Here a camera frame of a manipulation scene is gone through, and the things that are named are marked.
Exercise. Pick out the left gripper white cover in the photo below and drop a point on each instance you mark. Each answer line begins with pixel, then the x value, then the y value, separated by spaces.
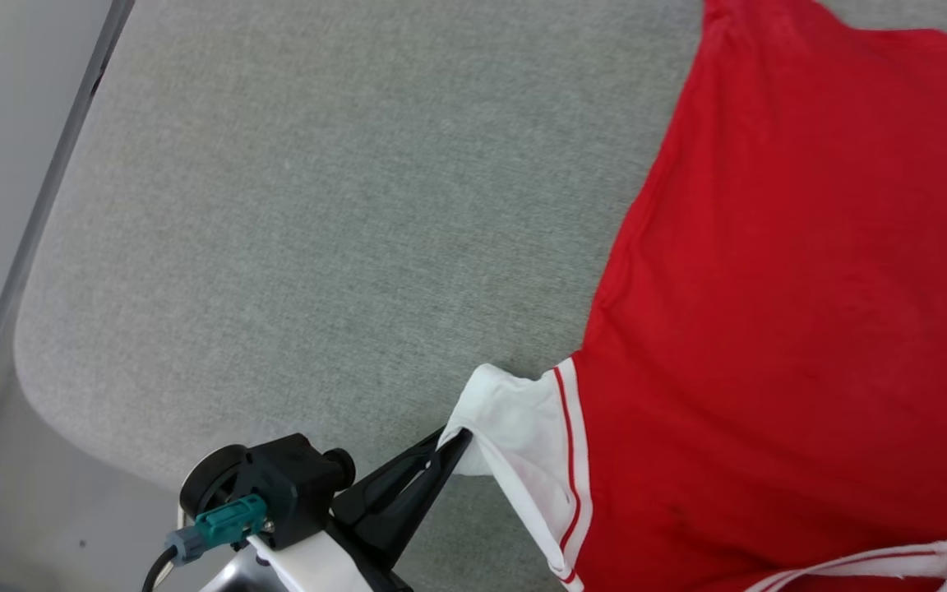
pixel 317 567

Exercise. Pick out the red white jersey shirt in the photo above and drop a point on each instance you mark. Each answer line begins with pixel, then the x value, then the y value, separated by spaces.
pixel 769 329

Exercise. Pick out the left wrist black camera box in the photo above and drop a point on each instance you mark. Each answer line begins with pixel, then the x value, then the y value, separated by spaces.
pixel 284 473

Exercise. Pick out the grey metal floor rail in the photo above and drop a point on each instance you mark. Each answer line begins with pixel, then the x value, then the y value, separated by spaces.
pixel 38 214

